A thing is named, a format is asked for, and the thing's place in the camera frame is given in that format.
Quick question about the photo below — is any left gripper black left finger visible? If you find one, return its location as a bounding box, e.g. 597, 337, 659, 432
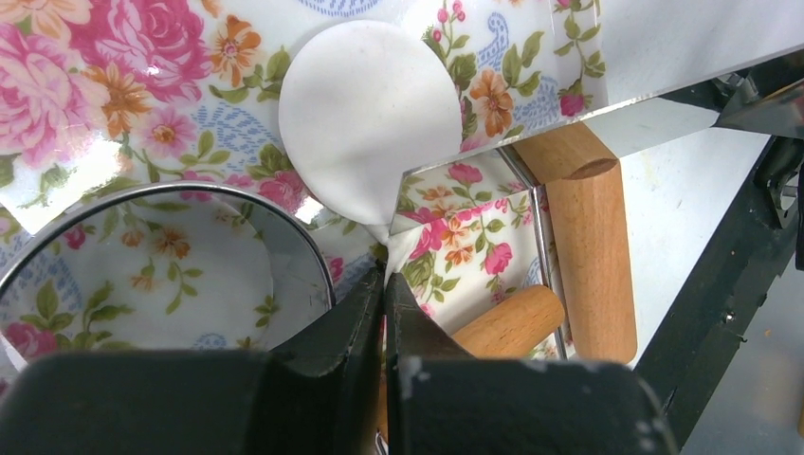
1, 267, 384, 454

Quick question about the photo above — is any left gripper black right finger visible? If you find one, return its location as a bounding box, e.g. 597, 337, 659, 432
384, 273, 678, 454

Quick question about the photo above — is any round metal cutter ring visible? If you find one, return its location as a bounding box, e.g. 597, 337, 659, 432
0, 182, 337, 378

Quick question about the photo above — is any floral pattern tray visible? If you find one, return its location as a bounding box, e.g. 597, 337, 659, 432
1, 1, 608, 364

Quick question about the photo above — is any white dough piece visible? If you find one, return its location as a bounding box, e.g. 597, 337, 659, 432
277, 18, 466, 246

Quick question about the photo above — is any metal spatula wooden handle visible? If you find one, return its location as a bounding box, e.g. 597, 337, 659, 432
389, 0, 804, 237

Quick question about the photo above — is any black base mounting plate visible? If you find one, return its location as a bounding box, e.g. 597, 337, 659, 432
636, 136, 803, 446

